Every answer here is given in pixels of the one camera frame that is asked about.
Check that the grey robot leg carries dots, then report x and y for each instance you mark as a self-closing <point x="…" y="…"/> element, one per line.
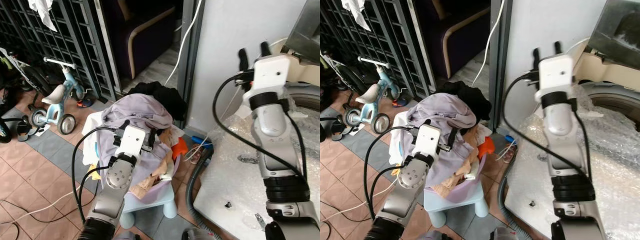
<point x="196" y="235"/>
<point x="505" y="234"/>

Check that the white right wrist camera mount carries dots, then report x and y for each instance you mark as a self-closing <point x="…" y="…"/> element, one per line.
<point x="270" y="72"/>
<point x="555" y="72"/>

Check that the black garment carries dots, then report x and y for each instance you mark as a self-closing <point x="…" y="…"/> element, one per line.
<point x="475" y="100"/>
<point x="167" y="97"/>

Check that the dark metal door post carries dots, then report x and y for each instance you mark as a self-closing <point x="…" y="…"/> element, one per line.
<point x="497" y="100"/>
<point x="189" y="90"/>

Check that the orange garment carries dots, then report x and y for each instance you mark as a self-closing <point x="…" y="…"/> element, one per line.
<point x="180" y="148"/>
<point x="486" y="147"/>

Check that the purple plastic laundry basket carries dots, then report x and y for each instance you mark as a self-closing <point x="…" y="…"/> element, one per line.
<point x="156" y="192"/>
<point x="462" y="193"/>

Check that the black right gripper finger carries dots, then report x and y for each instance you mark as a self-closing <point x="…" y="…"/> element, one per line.
<point x="265" y="49"/>
<point x="243" y="59"/>
<point x="558" y="48"/>
<point x="536" y="58"/>

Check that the dark sandal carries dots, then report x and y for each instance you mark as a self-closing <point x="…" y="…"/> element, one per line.
<point x="334" y="132"/>
<point x="25" y="132"/>

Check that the black child bicycle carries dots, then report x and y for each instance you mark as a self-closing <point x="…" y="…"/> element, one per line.
<point x="350" y="75"/>
<point x="35" y="77"/>

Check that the small red blue toy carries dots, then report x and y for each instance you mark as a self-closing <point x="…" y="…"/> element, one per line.
<point x="399" y="102"/>
<point x="85" y="103"/>

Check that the white hanging cloth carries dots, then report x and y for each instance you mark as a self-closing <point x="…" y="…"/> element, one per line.
<point x="356" y="12"/>
<point x="44" y="12"/>

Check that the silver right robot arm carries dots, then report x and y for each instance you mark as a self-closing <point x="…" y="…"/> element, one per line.
<point x="560" y="130"/>
<point x="270" y="130"/>

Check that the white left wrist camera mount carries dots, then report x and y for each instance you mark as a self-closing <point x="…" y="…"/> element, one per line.
<point x="428" y="140"/>
<point x="132" y="140"/>

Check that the white cloth in basket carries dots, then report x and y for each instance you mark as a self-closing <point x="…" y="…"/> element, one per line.
<point x="91" y="135"/>
<point x="397" y="135"/>

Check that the white bubble-wrapped washing machine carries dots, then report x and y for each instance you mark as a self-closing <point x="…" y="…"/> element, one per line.
<point x="617" y="165"/>
<point x="235" y="170"/>

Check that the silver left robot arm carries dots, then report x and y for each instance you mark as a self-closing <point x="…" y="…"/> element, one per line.
<point x="407" y="180"/>
<point x="114" y="180"/>

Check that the dark metal grille gate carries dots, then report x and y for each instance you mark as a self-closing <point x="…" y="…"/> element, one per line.
<point x="75" y="45"/>
<point x="395" y="45"/>

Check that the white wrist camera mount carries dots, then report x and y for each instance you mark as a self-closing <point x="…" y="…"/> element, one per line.
<point x="428" y="140"/>
<point x="132" y="140"/>
<point x="270" y="72"/>
<point x="555" y="72"/>

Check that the grey washing machine lid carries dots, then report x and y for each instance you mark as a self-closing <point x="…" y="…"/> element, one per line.
<point x="306" y="27"/>
<point x="620" y="30"/>

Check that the lilac garment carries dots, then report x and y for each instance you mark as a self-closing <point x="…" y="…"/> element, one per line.
<point x="137" y="112"/>
<point x="440" y="112"/>

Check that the beige garment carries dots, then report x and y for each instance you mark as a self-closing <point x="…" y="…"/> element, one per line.
<point x="462" y="171"/>
<point x="160" y="170"/>

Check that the pale blue plastic stool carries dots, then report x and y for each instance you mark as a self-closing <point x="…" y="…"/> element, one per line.
<point x="150" y="206"/>
<point x="460" y="208"/>

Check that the blue child tricycle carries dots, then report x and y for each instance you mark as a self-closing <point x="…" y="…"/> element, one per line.
<point x="55" y="95"/>
<point x="372" y="95"/>

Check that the dark armchair with beige trim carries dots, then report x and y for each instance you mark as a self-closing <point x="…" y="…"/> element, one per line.
<point x="150" y="40"/>
<point x="465" y="35"/>

